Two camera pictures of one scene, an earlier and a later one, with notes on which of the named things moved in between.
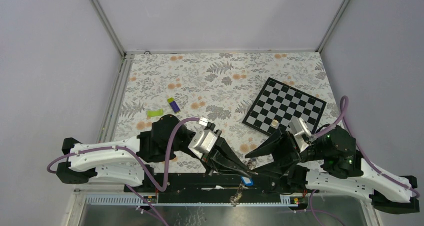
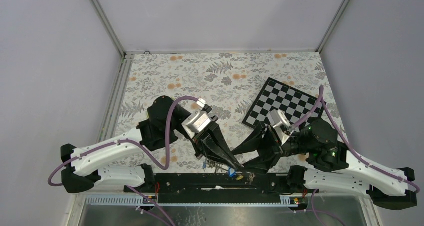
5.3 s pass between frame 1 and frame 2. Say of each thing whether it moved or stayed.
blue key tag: moved
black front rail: stayed
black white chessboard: stayed
